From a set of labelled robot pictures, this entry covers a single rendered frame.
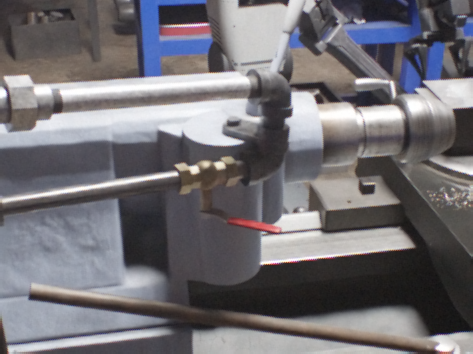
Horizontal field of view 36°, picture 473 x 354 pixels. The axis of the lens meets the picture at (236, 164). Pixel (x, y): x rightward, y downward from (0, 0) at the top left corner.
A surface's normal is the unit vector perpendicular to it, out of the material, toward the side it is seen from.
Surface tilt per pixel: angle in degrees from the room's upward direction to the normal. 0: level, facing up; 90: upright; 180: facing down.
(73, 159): 82
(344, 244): 0
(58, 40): 90
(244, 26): 90
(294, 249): 0
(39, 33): 90
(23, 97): 56
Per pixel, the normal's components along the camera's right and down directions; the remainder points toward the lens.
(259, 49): 0.35, 0.43
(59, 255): 0.17, 0.11
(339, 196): 0.00, -0.89
